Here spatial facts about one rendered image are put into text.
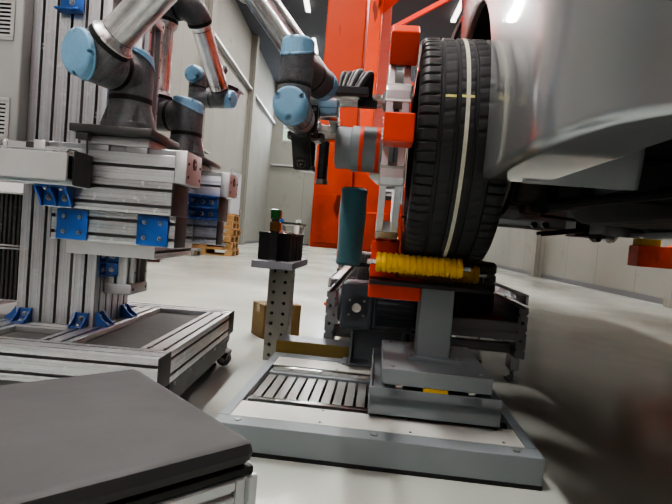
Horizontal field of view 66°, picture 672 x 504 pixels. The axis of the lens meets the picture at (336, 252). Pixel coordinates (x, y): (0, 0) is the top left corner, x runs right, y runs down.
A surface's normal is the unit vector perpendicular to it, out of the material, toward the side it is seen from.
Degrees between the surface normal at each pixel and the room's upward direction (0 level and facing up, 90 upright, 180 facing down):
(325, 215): 90
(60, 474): 0
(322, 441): 90
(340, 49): 90
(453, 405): 90
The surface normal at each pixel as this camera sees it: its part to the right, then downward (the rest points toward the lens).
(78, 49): -0.43, 0.08
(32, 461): 0.08, -1.00
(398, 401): -0.08, 0.03
